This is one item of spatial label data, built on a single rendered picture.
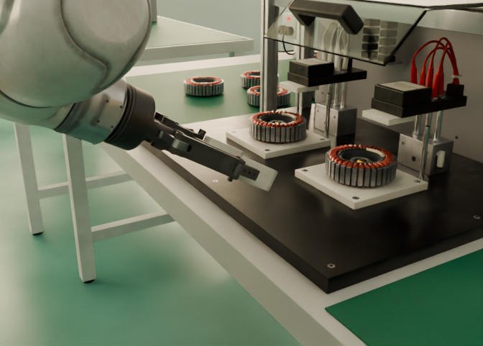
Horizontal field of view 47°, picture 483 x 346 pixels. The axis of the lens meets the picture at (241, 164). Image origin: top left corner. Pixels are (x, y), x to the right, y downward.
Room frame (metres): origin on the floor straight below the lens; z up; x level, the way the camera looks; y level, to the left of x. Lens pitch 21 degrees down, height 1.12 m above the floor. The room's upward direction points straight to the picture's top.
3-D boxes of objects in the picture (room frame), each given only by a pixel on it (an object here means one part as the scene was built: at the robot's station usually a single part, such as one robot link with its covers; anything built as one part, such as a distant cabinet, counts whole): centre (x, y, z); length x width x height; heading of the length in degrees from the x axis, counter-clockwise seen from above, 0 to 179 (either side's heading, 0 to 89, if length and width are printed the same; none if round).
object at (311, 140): (1.03, -0.07, 0.78); 0.15 x 0.15 x 0.01; 30
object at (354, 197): (0.82, -0.19, 0.78); 0.15 x 0.15 x 0.01; 30
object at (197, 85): (1.52, 0.11, 0.77); 0.11 x 0.11 x 0.04
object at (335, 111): (1.11, -0.20, 0.80); 0.07 x 0.05 x 0.06; 30
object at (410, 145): (0.90, -0.32, 0.80); 0.07 x 0.05 x 0.06; 30
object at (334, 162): (0.82, -0.19, 0.80); 0.11 x 0.11 x 0.04
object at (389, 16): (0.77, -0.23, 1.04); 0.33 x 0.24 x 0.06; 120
